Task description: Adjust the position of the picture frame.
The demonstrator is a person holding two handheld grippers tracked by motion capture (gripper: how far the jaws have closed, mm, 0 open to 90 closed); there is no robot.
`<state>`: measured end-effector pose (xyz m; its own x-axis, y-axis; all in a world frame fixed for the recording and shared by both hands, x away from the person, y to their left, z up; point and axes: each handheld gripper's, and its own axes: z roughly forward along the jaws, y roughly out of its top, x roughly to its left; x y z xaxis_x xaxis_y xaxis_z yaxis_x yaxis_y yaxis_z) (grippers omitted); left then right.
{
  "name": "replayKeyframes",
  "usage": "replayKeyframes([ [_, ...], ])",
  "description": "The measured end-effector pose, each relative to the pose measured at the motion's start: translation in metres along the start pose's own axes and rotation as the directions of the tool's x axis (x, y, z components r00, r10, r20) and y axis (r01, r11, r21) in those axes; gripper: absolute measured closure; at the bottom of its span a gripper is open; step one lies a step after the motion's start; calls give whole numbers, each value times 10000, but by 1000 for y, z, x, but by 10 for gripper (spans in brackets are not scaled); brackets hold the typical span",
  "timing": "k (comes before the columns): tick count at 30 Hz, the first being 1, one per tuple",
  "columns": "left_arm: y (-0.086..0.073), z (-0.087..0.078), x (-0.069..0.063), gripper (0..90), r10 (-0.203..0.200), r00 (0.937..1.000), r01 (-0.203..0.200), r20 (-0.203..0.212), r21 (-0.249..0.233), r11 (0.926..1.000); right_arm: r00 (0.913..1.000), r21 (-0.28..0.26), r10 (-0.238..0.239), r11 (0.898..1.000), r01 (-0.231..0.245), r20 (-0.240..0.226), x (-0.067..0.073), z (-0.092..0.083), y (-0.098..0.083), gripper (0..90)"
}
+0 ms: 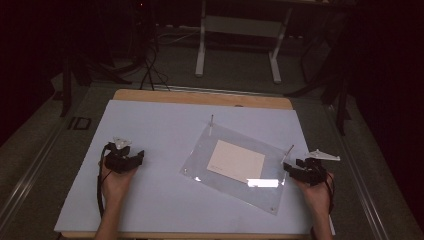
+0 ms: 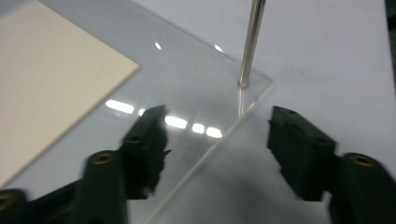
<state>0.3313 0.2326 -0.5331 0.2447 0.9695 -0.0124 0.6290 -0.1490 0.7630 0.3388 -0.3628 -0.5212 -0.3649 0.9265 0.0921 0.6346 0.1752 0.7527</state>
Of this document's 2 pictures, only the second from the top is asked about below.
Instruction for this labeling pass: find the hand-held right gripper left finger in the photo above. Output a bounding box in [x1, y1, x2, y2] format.
[73, 105, 172, 224]

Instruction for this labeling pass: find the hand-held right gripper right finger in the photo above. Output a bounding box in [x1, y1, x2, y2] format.
[267, 105, 396, 224]

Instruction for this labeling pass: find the picture print paper sheet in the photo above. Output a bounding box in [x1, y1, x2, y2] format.
[0, 0, 140, 188]

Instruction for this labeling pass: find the white table board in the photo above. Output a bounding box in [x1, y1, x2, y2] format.
[130, 0, 396, 224]

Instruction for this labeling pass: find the shiny metal rod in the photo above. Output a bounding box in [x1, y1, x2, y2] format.
[237, 0, 268, 90]

